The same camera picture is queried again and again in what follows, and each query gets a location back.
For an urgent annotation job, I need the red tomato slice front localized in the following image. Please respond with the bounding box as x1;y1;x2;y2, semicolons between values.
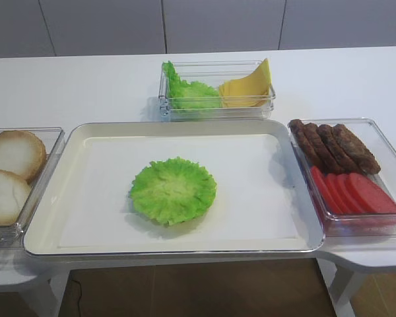
345;173;396;214

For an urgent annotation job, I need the red tomato slice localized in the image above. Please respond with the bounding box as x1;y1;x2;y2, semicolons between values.
310;166;342;215
325;174;352;215
335;174;365;214
345;173;396;214

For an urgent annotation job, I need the green lettuce leaf on tray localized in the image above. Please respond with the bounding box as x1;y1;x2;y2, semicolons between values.
129;157;217;226

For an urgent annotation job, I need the green lettuce pile in bin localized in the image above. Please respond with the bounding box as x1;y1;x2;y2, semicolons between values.
162;61;220;109

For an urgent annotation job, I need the clear lettuce and cheese bin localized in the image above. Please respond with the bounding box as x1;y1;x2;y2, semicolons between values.
158;60;276;122

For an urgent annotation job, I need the yellow cheese slices stack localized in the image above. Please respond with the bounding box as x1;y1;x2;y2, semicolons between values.
218;58;272;108

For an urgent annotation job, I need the white serving tray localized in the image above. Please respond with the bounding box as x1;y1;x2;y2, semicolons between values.
22;120;325;258

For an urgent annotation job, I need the white paper tray liner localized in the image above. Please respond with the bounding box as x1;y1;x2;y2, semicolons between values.
58;135;308;253

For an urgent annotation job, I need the brown meat patty leftmost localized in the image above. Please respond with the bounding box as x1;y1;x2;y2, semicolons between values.
288;119;325;171

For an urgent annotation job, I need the brown meat patty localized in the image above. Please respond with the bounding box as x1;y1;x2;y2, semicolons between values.
288;119;325;171
332;123;381;174
304;123;344;174
317;124;361;173

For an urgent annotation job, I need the red tomato slice leftmost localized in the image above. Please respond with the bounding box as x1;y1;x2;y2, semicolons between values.
310;166;342;215

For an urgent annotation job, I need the brown meat patty rightmost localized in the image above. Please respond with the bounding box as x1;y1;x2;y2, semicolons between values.
332;123;381;174

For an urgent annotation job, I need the clear patty and tomato bin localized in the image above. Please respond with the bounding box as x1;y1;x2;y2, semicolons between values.
288;118;396;236

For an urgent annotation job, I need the white bun half rear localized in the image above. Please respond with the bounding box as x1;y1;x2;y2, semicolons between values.
0;130;47;183

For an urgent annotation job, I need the white bun half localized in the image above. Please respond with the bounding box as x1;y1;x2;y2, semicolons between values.
0;170;31;226
0;130;47;183

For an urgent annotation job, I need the clear bun bin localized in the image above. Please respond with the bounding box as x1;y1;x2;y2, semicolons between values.
0;127;65;247

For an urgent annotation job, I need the white table leg right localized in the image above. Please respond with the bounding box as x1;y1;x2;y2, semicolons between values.
316;259;367;317

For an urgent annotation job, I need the white table leg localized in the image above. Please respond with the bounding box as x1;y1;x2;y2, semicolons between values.
316;259;367;317
43;270;70;317

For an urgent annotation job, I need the white table leg left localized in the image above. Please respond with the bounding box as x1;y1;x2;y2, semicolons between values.
43;270;70;317

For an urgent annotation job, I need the white bun half front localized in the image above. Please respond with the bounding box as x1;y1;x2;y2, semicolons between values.
0;170;31;226

